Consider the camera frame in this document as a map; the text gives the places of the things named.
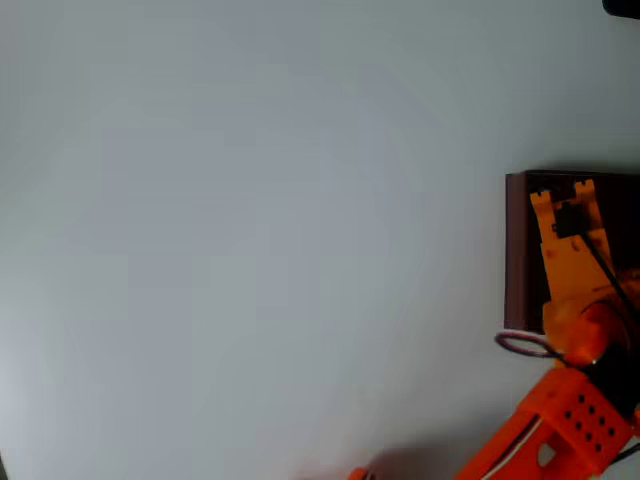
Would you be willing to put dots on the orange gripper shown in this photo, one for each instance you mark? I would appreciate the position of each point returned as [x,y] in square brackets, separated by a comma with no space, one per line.
[564,260]

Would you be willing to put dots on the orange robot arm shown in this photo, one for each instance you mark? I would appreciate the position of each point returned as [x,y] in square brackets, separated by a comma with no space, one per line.
[565,400]

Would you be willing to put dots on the dark red box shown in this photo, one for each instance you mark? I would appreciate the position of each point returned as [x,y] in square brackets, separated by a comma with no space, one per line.
[517,250]

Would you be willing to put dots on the black object at picture corner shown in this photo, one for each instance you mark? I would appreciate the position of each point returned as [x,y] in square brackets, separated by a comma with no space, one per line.
[625,7]

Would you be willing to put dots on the light orange camera mount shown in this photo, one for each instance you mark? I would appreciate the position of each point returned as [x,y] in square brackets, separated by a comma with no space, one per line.
[570,270]

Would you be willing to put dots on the small black camera module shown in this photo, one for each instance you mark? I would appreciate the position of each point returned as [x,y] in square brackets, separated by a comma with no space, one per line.
[567,220]

